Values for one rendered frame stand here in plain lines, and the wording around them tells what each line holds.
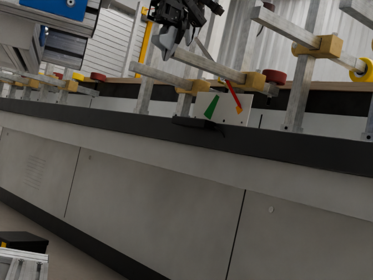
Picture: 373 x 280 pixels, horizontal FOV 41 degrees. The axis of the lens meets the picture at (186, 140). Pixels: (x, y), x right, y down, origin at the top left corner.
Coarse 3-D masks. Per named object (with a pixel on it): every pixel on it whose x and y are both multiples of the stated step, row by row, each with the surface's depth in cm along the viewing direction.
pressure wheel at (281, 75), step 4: (264, 72) 160; (268, 72) 159; (272, 72) 159; (276, 72) 158; (280, 72) 158; (268, 76) 159; (272, 76) 158; (276, 76) 158; (280, 76) 159; (284, 76) 159; (268, 80) 160; (272, 80) 159; (276, 80) 158; (280, 80) 159; (284, 80) 160; (272, 84) 161; (276, 84) 164; (280, 84) 163; (284, 84) 162; (268, 100) 161; (268, 104) 161
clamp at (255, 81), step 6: (246, 72) 153; (252, 72) 151; (246, 78) 152; (252, 78) 150; (258, 78) 151; (264, 78) 152; (234, 84) 156; (240, 84) 154; (246, 84) 152; (252, 84) 150; (258, 84) 151; (246, 90) 156; (252, 90) 154; (258, 90) 152
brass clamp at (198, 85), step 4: (192, 80) 172; (196, 80) 170; (200, 80) 169; (196, 84) 170; (200, 84) 170; (204, 84) 171; (208, 84) 172; (176, 88) 179; (180, 88) 176; (192, 88) 171; (196, 88) 170; (200, 88) 170; (204, 88) 171; (208, 88) 172; (180, 92) 176; (184, 92) 174; (188, 92) 173; (192, 92) 171; (196, 92) 169
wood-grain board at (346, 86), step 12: (156, 84) 228; (168, 84) 220; (216, 84) 195; (288, 84) 167; (312, 84) 159; (324, 84) 156; (336, 84) 152; (348, 84) 149; (360, 84) 146; (372, 84) 143
